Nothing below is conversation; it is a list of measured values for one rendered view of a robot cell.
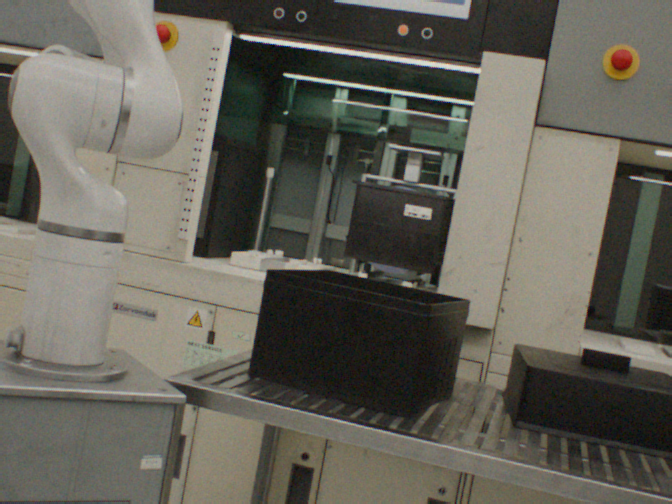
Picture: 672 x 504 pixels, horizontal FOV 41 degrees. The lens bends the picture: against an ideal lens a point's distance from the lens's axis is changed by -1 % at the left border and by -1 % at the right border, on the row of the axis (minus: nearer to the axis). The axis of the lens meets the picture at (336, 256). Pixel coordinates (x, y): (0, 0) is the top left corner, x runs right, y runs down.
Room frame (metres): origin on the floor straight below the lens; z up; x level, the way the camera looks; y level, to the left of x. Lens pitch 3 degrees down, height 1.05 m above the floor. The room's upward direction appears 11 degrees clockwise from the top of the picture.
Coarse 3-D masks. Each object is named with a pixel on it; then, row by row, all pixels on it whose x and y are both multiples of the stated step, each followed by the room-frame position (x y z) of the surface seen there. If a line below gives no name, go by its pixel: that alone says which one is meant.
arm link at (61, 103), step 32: (32, 64) 1.18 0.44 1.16; (64, 64) 1.19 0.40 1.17; (96, 64) 1.22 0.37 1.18; (32, 96) 1.17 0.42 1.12; (64, 96) 1.18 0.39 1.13; (96, 96) 1.19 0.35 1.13; (32, 128) 1.17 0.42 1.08; (64, 128) 1.19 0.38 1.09; (96, 128) 1.20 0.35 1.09; (64, 160) 1.18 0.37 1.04; (64, 192) 1.20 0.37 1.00; (96, 192) 1.21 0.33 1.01; (64, 224) 1.20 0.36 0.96; (96, 224) 1.21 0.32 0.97
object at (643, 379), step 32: (544, 352) 1.61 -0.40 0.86; (512, 384) 1.57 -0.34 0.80; (544, 384) 1.40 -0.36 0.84; (576, 384) 1.40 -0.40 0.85; (608, 384) 1.39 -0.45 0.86; (640, 384) 1.42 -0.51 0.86; (512, 416) 1.46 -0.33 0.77; (544, 416) 1.40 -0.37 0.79; (576, 416) 1.39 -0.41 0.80; (608, 416) 1.39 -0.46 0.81; (640, 416) 1.38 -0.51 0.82; (640, 448) 1.38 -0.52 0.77
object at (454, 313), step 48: (288, 288) 1.41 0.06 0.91; (336, 288) 1.38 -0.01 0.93; (384, 288) 1.64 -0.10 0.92; (288, 336) 1.40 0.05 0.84; (336, 336) 1.37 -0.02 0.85; (384, 336) 1.35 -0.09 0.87; (432, 336) 1.37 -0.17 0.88; (288, 384) 1.40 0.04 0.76; (336, 384) 1.37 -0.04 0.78; (384, 384) 1.34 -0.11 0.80; (432, 384) 1.42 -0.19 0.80
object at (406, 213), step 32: (416, 160) 2.14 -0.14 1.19; (384, 192) 2.07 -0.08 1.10; (416, 192) 2.05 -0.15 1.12; (352, 224) 2.08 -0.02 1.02; (384, 224) 2.06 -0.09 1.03; (416, 224) 2.05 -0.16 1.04; (448, 224) 2.13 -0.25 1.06; (352, 256) 2.08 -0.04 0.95; (384, 256) 2.06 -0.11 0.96; (416, 256) 2.04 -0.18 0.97
